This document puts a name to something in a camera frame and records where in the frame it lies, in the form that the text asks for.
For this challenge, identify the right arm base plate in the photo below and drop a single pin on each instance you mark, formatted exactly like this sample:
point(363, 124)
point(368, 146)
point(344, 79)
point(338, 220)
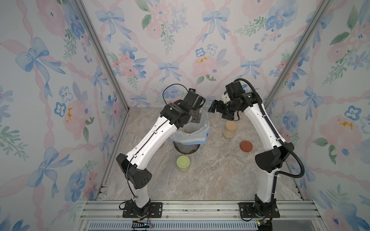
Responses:
point(247, 209)

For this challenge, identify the red jar lid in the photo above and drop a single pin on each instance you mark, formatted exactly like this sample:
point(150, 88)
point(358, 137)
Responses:
point(246, 146)

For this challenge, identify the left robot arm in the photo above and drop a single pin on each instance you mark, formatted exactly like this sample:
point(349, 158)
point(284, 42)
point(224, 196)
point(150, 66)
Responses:
point(134, 163)

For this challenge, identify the green lid jar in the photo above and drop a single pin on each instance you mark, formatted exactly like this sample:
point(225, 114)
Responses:
point(183, 163)

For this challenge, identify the tan lid jar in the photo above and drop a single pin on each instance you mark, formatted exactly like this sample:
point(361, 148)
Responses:
point(230, 129)

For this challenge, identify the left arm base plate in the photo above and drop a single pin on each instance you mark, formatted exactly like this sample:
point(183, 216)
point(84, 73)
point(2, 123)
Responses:
point(151, 210)

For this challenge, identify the rice pile in bag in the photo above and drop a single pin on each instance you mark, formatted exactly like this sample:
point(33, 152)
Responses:
point(190, 132)

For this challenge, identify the black mesh trash bin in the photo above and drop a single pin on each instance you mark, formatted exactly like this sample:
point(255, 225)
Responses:
point(186, 149)

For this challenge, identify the white trash bag liner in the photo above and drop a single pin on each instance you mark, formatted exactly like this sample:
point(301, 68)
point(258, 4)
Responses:
point(201, 138)

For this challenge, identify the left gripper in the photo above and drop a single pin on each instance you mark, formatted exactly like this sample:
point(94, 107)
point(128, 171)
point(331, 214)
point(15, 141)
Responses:
point(197, 116)

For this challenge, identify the aluminium front rail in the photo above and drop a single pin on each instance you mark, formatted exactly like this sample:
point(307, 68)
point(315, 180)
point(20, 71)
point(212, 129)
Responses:
point(199, 216)

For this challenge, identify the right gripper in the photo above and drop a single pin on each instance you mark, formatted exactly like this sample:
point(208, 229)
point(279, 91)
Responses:
point(219, 109)

